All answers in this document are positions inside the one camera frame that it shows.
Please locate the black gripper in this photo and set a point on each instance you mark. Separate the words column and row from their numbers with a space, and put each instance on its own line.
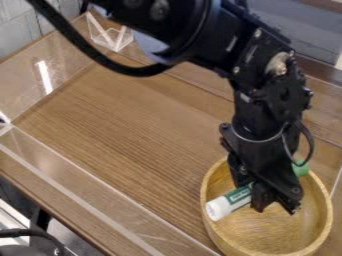
column 264, row 160

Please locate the green and white marker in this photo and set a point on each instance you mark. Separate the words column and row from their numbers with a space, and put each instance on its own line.
column 223, row 198

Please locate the clear acrylic front wall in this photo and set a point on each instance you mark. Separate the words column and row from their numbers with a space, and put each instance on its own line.
column 101, row 213

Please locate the brown wooden bowl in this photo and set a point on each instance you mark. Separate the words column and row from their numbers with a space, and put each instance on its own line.
column 275, row 233

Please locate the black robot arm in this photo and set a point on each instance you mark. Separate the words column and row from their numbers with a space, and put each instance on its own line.
column 220, row 36

